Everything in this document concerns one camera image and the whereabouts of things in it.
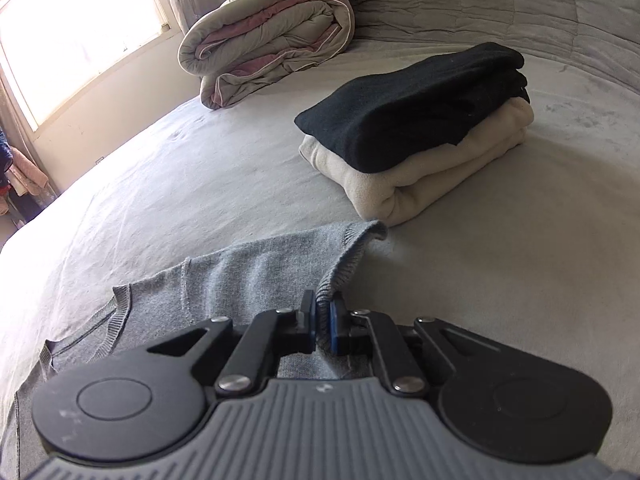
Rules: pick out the black folded garment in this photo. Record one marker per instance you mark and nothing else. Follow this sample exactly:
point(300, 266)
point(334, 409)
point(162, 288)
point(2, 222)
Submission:
point(400, 105)

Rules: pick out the window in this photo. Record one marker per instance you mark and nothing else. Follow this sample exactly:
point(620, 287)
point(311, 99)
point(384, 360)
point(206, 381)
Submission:
point(65, 35)

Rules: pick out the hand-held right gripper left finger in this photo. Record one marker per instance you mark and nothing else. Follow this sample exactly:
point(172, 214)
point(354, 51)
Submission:
point(312, 320)

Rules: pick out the bed with grey sheet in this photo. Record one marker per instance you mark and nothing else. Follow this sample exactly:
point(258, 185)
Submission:
point(500, 260)

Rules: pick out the cream folded garment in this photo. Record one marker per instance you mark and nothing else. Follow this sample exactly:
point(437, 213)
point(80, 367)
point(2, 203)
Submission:
point(440, 180)

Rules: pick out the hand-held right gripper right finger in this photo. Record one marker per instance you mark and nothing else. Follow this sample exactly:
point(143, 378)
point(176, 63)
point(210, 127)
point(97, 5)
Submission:
point(334, 330)

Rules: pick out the pink hanging clothes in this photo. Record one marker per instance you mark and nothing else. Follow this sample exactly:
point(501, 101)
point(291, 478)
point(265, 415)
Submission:
point(27, 175)

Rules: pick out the grey knit sweater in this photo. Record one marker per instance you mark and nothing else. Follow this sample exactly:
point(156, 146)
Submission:
point(240, 270)

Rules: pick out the grey quilted headboard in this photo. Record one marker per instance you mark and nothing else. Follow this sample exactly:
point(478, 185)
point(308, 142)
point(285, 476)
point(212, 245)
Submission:
point(500, 5)

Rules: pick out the folded grey pink quilt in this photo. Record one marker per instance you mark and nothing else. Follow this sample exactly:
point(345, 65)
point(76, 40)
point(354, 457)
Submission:
point(260, 45)

